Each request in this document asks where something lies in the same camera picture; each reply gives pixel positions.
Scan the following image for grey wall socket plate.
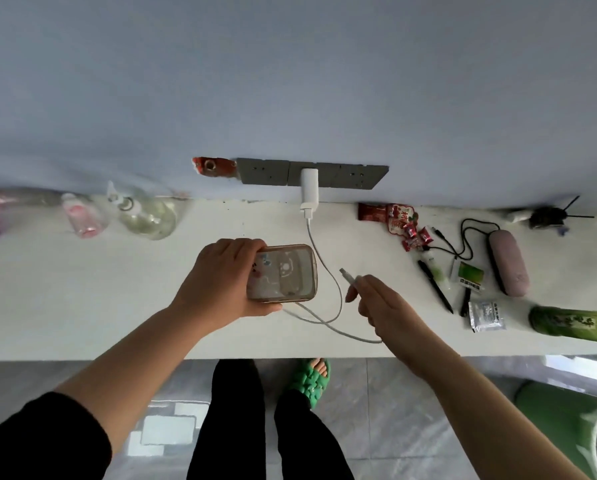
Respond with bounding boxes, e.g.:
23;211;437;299
236;158;291;187
319;163;389;190
288;162;330;188

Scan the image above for pink glasses case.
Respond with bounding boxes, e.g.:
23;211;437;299
486;229;530;298

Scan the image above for small pink bottle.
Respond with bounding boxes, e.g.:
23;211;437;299
61;193;110;239

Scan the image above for green bin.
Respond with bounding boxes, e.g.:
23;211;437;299
513;380;597;480

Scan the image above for person's left hand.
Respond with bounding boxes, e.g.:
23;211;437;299
171;238;283;336

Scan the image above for person's right hand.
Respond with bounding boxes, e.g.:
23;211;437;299
345;275;431;366

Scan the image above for black hair clip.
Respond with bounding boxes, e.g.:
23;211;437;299
528;195;595;230

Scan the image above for red wall pipe fitting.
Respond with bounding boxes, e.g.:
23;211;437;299
193;157;239;181

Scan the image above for green woven slipper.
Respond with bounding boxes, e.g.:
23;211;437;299
285;358;331;411

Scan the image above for white charging cable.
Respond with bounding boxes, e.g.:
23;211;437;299
280;207;383;344

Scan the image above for white lip balm tube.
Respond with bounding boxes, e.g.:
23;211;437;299
421;250;450;286

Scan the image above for white charger adapter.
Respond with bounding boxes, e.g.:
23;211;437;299
300;168;319;219

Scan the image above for green and white packet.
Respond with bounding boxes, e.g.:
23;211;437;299
450;261;485;293

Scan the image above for person's right forearm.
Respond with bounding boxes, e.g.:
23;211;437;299
403;335;592;480

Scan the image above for phone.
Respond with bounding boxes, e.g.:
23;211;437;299
247;244;318;303

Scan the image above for clear spray bottle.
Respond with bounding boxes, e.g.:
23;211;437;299
107;181;178;241

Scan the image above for black cable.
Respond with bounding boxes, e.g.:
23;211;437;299
430;219;502;261

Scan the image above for person's black trousers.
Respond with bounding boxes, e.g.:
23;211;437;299
187;359;355;480

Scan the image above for silver sachet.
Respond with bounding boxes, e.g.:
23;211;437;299
468;299;507;333

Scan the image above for person's left forearm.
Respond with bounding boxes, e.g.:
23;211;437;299
56;301;214;456

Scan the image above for red and white snack packet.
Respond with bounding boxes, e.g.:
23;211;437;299
386;204;419;236

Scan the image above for person's black sleeve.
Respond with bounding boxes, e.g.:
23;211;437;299
0;392;113;480

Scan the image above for long black pen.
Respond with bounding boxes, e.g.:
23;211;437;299
417;260;454;315

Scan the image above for green printed tube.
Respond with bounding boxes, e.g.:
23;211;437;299
528;305;597;347

